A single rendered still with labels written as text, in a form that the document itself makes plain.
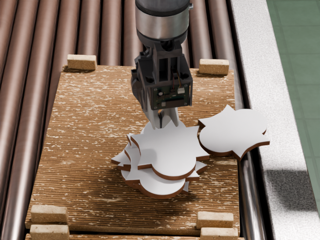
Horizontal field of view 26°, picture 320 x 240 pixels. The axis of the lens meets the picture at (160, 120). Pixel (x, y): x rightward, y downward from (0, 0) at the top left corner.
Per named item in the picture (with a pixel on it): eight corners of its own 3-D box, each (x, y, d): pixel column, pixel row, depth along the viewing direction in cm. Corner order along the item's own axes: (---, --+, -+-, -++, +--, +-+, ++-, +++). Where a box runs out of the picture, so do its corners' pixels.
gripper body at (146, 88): (143, 115, 102) (142, 51, 94) (134, 78, 108) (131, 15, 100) (194, 109, 103) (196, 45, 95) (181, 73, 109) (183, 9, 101)
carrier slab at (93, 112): (233, 75, 142) (234, 69, 141) (239, 238, 113) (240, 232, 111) (63, 69, 143) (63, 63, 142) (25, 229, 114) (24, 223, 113)
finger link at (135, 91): (133, 110, 110) (131, 67, 103) (131, 104, 111) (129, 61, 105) (162, 106, 110) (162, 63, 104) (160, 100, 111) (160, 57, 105)
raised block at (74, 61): (97, 65, 142) (96, 54, 140) (95, 71, 141) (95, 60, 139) (68, 64, 142) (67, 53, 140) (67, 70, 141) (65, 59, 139)
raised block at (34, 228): (70, 234, 111) (69, 224, 109) (69, 244, 110) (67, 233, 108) (32, 233, 111) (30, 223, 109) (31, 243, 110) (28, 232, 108)
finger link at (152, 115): (146, 150, 110) (145, 107, 104) (140, 124, 114) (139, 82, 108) (165, 147, 110) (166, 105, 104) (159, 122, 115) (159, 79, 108)
